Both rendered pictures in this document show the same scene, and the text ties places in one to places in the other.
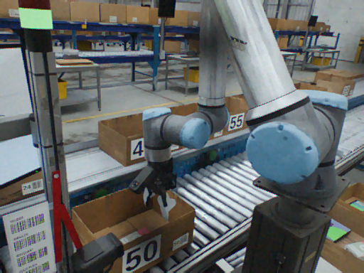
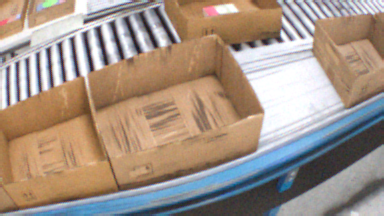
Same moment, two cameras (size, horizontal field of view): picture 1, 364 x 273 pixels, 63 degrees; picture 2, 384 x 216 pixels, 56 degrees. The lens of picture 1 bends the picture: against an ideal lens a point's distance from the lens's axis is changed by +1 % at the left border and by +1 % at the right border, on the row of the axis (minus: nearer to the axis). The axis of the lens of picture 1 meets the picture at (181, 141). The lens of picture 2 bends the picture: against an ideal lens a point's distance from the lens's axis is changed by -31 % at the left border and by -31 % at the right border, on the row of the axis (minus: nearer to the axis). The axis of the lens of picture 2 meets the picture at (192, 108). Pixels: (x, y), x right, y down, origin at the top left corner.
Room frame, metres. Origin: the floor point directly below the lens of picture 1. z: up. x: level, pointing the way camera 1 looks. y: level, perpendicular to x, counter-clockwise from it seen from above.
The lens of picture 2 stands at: (2.31, 0.60, 1.99)
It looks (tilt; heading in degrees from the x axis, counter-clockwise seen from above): 52 degrees down; 203
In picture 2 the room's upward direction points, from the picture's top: straight up
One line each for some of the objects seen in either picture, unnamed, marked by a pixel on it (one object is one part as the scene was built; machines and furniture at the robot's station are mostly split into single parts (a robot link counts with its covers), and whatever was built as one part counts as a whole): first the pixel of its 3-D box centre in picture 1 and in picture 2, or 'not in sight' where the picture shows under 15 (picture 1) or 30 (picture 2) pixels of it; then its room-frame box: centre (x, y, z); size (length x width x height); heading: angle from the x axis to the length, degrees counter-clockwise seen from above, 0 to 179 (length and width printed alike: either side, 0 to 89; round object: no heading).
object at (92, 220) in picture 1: (134, 226); (223, 5); (0.96, 0.16, 0.83); 0.39 x 0.29 x 0.17; 133
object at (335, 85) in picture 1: (335, 87); not in sight; (3.51, -1.75, 0.96); 0.39 x 0.29 x 0.17; 134
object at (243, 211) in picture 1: (215, 195); (85, 74); (1.40, -0.21, 0.72); 0.52 x 0.05 x 0.05; 44
